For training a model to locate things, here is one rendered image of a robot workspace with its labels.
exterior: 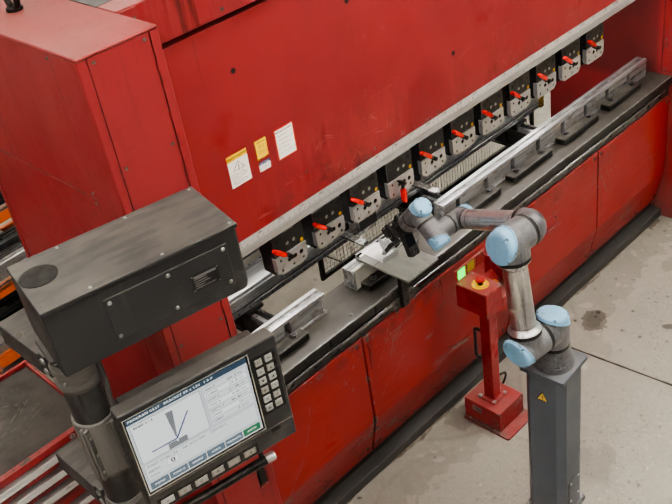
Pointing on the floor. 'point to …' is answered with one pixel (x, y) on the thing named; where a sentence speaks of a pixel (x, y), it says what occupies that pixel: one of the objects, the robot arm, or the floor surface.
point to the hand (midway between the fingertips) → (390, 250)
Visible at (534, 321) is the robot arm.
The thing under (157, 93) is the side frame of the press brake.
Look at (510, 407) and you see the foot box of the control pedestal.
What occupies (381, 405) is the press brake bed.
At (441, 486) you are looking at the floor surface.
